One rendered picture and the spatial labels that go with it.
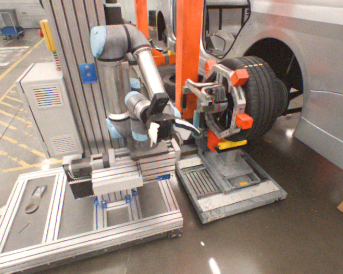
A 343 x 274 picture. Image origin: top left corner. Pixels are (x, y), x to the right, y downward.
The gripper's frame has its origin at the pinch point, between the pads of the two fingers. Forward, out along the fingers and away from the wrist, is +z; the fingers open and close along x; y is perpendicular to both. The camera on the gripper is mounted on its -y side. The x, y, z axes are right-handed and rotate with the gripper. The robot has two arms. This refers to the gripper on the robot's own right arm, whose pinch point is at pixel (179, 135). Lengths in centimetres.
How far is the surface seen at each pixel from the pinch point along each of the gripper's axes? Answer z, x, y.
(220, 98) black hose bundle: -55, -71, 15
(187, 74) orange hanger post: -113, -83, 15
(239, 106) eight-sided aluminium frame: -47, -81, 19
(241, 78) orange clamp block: -50, -79, 0
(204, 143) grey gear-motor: -90, -100, 77
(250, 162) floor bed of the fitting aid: -66, -151, 99
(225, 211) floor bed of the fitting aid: -32, -83, 105
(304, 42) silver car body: -36, -109, -24
